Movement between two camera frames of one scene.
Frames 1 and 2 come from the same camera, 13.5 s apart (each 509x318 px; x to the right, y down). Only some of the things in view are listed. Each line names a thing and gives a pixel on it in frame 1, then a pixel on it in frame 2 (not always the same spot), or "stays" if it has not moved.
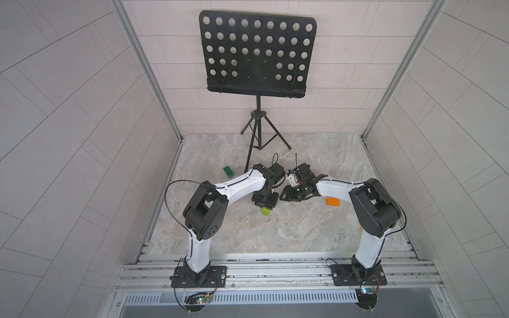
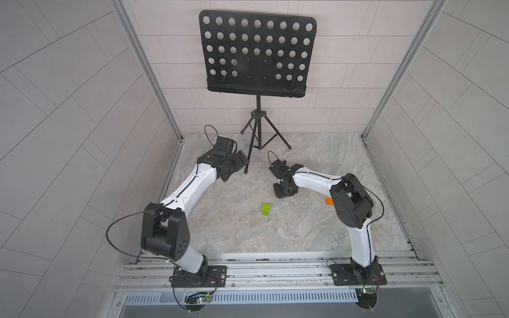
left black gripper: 270,205 → 238,163
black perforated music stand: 259,55 stays
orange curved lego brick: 333,201 stays
